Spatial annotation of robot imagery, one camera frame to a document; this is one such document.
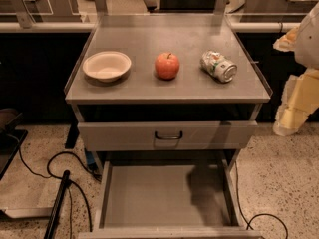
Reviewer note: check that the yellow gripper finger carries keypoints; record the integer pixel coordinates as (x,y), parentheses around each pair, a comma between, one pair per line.
(286,43)
(299,100)

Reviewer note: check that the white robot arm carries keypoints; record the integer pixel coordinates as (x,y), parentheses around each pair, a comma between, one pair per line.
(306,51)

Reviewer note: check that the grey metal drawer cabinet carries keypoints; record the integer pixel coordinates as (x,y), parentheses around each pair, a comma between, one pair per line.
(193,95)

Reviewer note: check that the open middle drawer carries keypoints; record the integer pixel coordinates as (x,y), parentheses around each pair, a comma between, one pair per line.
(177,201)

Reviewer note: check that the red apple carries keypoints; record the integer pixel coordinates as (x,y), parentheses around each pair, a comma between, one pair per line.
(167,66)

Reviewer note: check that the white paper bowl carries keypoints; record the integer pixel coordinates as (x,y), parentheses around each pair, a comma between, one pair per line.
(107,66)

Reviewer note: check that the black bar on floor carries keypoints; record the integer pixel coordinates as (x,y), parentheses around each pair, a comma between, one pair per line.
(54,217)

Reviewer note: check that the dark equipment base left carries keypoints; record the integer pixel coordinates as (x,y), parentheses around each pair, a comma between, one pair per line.
(11,138)

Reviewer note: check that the white horizontal rail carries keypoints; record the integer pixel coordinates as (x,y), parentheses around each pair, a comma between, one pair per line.
(71,27)

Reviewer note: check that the closed top drawer with handle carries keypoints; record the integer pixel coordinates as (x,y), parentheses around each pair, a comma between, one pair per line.
(176,135)

